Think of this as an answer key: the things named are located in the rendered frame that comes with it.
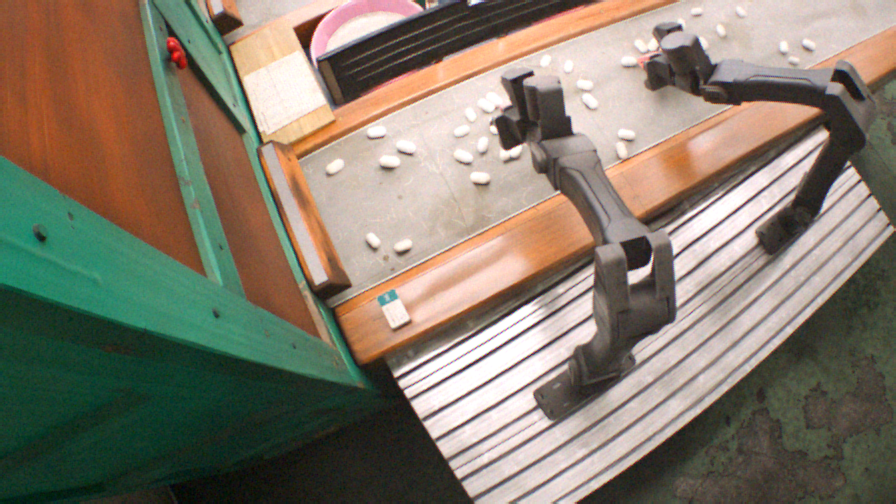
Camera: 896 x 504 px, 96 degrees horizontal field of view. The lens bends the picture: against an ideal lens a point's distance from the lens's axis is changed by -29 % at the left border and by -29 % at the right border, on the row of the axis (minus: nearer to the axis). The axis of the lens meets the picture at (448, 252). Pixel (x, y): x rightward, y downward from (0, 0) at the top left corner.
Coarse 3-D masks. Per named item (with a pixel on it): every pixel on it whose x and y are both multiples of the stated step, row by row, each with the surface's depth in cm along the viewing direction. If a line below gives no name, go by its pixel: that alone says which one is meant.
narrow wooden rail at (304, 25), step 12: (324, 0) 114; (336, 0) 114; (348, 0) 113; (300, 12) 113; (312, 12) 113; (324, 12) 113; (348, 12) 117; (360, 12) 119; (300, 24) 112; (312, 24) 114; (300, 36) 116; (312, 36) 118; (228, 48) 112
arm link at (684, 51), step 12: (672, 36) 88; (684, 36) 85; (696, 36) 84; (672, 48) 85; (684, 48) 85; (696, 48) 84; (672, 60) 88; (684, 60) 86; (696, 60) 85; (708, 60) 87; (684, 72) 88; (708, 72) 87; (708, 96) 86; (720, 96) 84
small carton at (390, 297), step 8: (384, 296) 92; (392, 296) 92; (384, 304) 92; (392, 304) 91; (400, 304) 91; (384, 312) 91; (392, 312) 91; (400, 312) 91; (392, 320) 91; (400, 320) 91; (408, 320) 91; (392, 328) 90
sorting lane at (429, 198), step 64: (704, 0) 114; (768, 0) 114; (832, 0) 114; (512, 64) 109; (576, 64) 109; (768, 64) 108; (448, 128) 105; (576, 128) 104; (640, 128) 104; (320, 192) 103; (384, 192) 102; (448, 192) 101; (512, 192) 101; (384, 256) 99
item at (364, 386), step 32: (224, 64) 101; (256, 128) 107; (384, 384) 139; (288, 416) 82; (320, 416) 114; (352, 416) 149; (224, 448) 84; (256, 448) 115; (288, 448) 147; (160, 480) 89
